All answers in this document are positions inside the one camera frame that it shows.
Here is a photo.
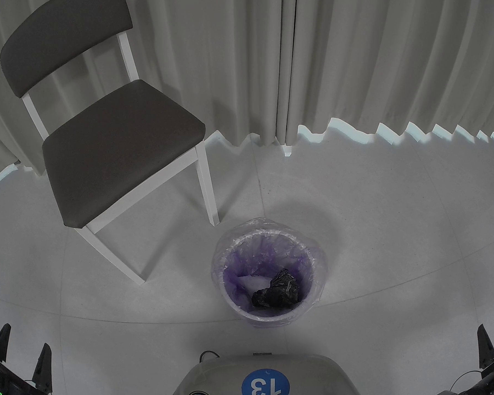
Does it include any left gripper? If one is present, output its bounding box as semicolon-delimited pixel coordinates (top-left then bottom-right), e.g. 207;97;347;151
0;323;52;395

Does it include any black plastic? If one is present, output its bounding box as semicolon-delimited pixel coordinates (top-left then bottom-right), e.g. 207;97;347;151
252;268;302;307

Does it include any purple plastic bag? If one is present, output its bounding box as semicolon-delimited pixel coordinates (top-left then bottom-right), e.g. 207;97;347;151
211;217;329;329

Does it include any white paper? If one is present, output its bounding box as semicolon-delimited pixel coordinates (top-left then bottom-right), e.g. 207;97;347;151
235;275;272;299

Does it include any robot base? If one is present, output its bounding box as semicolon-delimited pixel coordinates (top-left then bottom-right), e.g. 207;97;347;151
176;353;361;395

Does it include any white trash bin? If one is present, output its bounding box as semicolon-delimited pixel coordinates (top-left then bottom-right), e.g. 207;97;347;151
222;237;315;323

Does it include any white curtain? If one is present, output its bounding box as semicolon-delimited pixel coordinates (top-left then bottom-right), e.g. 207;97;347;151
286;0;494;146
0;0;300;186

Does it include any white chair dark grey seat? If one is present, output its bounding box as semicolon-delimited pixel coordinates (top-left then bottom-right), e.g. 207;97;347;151
0;0;221;285

